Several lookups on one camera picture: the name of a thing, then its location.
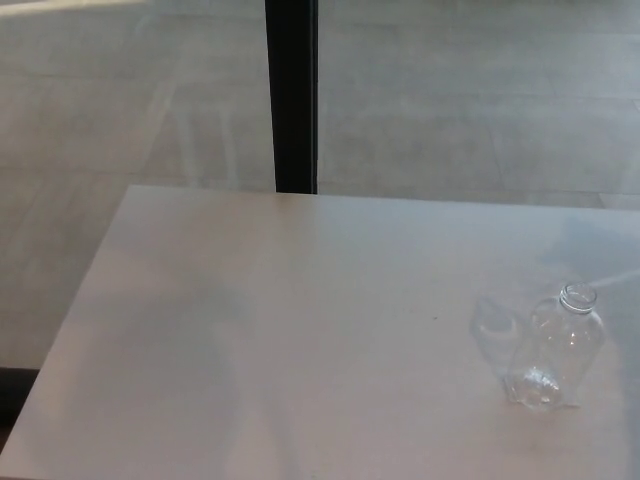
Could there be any white desk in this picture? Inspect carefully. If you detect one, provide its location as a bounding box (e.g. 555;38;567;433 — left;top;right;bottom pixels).
0;184;640;480

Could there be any clear plastic spray bottle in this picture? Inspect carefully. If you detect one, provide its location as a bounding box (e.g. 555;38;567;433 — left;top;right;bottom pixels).
503;282;606;415

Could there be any black vertical window post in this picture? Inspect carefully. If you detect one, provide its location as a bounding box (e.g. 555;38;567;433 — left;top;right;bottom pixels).
264;0;320;195

